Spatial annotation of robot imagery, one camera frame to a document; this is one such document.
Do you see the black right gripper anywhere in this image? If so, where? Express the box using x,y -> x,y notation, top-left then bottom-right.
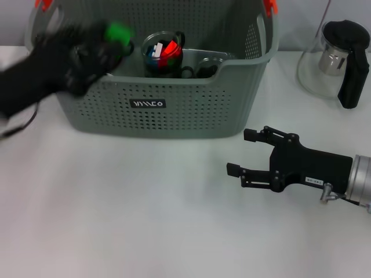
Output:
226,126 -> 354,193

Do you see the right gripper plug with cable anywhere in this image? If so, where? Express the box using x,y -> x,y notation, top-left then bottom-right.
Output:
319,182 -> 371,208

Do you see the thin grey vertical pole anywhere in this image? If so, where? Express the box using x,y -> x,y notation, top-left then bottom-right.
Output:
317,0 -> 331,32

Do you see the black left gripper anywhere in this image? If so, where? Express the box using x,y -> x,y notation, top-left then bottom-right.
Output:
0,20 -> 128,116

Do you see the long green building brick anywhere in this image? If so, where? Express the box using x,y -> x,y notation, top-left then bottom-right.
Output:
104,21 -> 133,45

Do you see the dark red long brick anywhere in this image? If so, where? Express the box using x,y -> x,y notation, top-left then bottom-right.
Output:
158,56 -> 172,71

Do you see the small white building brick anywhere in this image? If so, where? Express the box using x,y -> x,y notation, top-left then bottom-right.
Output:
147,42 -> 165,58

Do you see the grey-green perforated storage basket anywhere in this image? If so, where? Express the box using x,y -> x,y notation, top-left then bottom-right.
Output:
23,0 -> 281,140

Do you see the glass pitcher with black handle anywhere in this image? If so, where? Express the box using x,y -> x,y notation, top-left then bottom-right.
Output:
296,19 -> 371,109

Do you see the dark clay teapot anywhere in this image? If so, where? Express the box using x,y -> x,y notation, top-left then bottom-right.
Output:
115,39 -> 135,72

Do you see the bright red sloped brick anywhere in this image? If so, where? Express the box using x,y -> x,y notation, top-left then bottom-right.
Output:
161,41 -> 180,58

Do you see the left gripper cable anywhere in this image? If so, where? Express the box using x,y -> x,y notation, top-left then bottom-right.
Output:
0,101 -> 39,140

